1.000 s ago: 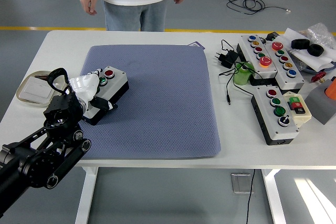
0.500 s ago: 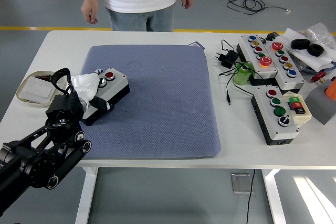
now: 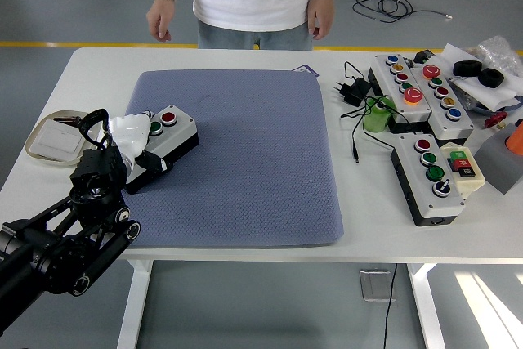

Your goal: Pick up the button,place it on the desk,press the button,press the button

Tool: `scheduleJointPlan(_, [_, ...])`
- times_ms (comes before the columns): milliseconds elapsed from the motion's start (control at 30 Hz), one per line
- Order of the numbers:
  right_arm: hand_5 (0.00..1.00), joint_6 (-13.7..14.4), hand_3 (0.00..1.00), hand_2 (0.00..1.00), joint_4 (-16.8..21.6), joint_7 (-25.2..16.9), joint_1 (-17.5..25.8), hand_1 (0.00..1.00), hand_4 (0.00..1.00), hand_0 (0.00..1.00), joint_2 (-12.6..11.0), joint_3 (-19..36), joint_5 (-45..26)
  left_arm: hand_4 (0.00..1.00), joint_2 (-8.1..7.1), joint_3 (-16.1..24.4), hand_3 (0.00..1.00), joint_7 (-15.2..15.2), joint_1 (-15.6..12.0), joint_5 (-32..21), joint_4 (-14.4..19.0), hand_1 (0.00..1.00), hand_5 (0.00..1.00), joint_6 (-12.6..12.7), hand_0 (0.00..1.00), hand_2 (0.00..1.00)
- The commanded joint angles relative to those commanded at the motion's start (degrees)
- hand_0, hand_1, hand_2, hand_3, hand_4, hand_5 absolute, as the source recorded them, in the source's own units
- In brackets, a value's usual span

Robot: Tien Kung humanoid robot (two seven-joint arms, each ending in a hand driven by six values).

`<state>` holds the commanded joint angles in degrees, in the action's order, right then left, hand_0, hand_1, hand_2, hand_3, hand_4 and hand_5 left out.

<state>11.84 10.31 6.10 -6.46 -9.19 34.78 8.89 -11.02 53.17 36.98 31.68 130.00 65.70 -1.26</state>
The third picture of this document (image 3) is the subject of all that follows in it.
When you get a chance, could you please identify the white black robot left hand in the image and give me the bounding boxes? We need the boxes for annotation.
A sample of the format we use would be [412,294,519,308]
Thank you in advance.
[106,110,176,175]

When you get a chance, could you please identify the person's right hand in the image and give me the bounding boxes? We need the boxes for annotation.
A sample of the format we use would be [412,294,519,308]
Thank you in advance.
[145,0,177,43]

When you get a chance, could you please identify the person's left hand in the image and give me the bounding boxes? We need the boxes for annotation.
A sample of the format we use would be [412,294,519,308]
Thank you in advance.
[306,0,337,41]

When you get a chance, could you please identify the four-button white control box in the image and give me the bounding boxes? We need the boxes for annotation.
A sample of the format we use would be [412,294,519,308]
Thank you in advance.
[122,104,200,195]
[391,133,468,227]

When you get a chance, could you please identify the five-button box yellow-ringed stop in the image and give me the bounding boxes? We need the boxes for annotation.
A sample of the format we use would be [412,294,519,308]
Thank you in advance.
[367,54,433,124]

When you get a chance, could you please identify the five-button box plain red stop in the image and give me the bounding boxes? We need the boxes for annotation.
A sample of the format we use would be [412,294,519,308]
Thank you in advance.
[410,63,476,141]

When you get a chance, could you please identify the purple edged card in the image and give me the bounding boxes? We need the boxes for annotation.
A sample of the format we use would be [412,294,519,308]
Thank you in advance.
[292,64,321,77]

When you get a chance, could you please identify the white oval dish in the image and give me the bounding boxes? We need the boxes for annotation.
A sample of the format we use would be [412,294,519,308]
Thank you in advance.
[25,110,89,168]

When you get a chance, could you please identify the black power adapter plug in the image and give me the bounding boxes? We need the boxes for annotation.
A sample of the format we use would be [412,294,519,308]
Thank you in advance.
[335,77,373,107]

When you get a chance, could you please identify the small black device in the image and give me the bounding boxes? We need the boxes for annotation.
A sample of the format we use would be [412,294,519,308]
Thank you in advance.
[414,49,438,66]

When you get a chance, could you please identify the green plastic bottle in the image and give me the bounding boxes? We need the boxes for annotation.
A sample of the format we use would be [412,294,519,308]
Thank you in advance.
[364,95,396,133]

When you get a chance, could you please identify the grey-blue honeycomb mat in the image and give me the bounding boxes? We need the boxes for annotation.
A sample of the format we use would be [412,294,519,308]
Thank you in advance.
[121,69,345,248]

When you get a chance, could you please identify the white table leg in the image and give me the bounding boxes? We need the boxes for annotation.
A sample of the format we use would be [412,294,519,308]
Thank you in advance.
[406,262,446,349]
[116,261,154,349]

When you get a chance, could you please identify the clear bubble wrap bag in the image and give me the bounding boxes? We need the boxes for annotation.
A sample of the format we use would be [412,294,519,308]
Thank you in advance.
[476,35,523,76]

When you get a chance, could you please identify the white foam sheet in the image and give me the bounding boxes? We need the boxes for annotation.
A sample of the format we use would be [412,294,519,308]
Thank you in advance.
[443,43,523,107]

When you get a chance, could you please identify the blue round plate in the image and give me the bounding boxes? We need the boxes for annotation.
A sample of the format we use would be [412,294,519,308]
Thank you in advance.
[469,95,523,116]

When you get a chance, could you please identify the grey block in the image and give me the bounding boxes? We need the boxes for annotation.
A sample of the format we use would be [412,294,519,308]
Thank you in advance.
[476,123,523,195]

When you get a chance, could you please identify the orange cylinder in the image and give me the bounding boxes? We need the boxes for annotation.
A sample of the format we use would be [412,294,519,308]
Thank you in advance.
[506,119,523,154]

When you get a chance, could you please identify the grey floor socket plate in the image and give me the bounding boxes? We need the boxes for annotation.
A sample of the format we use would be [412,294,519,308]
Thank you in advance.
[359,269,398,303]

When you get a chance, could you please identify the white wall switch plate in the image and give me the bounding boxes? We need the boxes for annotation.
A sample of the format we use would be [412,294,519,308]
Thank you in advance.
[34,123,87,158]

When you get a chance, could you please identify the coiled black floor cable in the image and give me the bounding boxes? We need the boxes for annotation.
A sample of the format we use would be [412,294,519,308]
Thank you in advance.
[338,0,454,23]

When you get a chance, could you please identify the black adapter cord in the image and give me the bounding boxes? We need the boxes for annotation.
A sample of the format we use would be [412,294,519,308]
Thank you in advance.
[341,61,413,164]

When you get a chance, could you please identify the cream switch green red keys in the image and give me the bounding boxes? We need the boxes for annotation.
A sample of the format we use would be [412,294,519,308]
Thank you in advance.
[440,142,487,195]

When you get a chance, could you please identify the red valve handle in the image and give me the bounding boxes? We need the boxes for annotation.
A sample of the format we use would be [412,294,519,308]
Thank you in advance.
[485,110,510,129]

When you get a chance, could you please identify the black cable under table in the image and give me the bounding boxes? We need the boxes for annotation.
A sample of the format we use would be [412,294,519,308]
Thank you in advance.
[382,262,400,349]

